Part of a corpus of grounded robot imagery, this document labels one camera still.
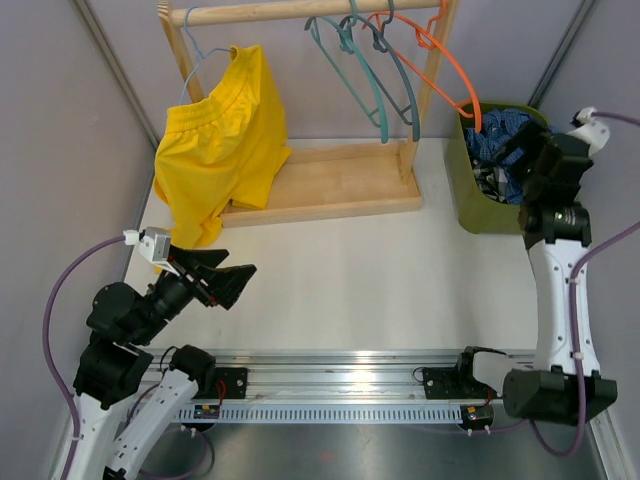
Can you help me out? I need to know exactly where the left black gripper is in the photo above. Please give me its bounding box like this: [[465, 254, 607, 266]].
[[133, 243, 257, 344]]

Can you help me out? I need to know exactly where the black white checked shirt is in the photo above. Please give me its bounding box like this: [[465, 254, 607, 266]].
[[471, 158, 508, 203]]

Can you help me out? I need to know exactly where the blue checked shirt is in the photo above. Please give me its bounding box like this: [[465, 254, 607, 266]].
[[464, 108, 534, 205]]

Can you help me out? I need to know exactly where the teal hanger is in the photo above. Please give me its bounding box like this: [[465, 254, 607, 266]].
[[304, 1, 389, 144]]

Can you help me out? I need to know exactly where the orange hanger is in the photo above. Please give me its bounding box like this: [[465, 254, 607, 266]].
[[367, 1, 483, 133]]

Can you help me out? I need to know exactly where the grey blue hanger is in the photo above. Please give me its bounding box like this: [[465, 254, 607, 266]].
[[340, 1, 421, 140]]

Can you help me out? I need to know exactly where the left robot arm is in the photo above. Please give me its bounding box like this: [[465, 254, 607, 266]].
[[52, 246, 257, 479]]

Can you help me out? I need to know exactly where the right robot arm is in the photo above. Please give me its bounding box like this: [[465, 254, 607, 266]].
[[453, 119, 617, 427]]

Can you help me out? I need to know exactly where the green plastic basket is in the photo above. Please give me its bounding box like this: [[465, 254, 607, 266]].
[[445, 102, 548, 235]]

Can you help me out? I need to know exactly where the yellow garment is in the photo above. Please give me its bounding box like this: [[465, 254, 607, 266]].
[[154, 45, 291, 249]]

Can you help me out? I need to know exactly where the wooden clothes rack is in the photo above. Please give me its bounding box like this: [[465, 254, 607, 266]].
[[157, 1, 438, 228]]

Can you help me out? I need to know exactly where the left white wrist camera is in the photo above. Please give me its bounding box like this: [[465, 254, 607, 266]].
[[123, 227, 179, 275]]

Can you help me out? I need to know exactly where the white slotted cable duct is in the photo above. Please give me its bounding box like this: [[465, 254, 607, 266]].
[[171, 402, 462, 425]]

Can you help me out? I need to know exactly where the light blue wire hanger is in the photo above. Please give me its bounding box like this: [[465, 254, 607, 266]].
[[179, 6, 232, 105]]

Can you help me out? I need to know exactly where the aluminium mounting rail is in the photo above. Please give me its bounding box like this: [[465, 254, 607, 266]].
[[67, 348, 614, 406]]

